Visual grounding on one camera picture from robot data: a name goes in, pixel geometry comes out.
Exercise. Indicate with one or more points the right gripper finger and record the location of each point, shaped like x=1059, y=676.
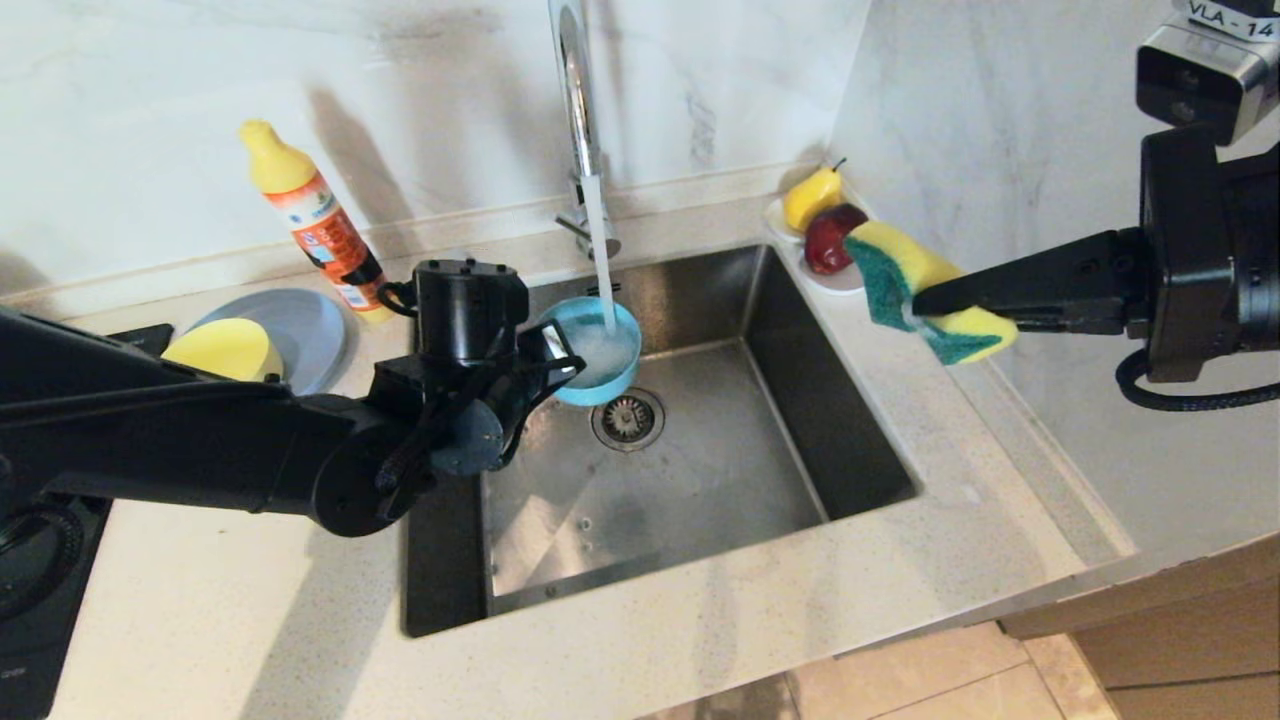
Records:
x=1090, y=318
x=1060, y=265

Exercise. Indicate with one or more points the black induction cooktop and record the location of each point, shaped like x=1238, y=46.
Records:
x=40, y=650

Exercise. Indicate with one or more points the metal sink drain strainer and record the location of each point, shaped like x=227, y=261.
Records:
x=628, y=420

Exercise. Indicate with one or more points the stainless steel sink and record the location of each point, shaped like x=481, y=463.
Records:
x=750, y=480

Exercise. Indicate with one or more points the blue-grey plate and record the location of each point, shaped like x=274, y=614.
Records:
x=310, y=330

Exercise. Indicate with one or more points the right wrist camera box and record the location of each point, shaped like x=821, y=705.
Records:
x=1200, y=70

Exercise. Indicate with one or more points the orange dish soap bottle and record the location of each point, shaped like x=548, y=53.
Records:
x=328, y=242

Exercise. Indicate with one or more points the chrome faucet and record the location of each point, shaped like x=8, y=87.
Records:
x=578, y=100

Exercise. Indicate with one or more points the yellow sponge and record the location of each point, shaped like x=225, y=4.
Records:
x=900, y=255

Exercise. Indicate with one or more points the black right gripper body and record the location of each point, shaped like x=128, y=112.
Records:
x=1200, y=260

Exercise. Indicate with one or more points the light blue bowl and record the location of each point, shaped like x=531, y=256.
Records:
x=620, y=378

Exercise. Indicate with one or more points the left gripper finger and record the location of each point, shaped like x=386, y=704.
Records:
x=572, y=365

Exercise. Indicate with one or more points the dark red apple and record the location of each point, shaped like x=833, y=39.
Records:
x=825, y=245

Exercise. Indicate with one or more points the yellow pear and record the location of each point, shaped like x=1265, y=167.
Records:
x=808, y=200

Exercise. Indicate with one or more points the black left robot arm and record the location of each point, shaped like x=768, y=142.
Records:
x=200, y=450

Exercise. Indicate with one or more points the wooden cabinet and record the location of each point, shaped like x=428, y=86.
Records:
x=1180, y=640

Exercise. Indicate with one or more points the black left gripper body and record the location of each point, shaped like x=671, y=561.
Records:
x=470, y=430

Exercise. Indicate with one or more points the pale yellow bowl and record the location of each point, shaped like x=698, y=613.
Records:
x=225, y=350

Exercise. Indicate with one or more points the running water stream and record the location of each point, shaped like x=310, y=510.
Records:
x=603, y=280

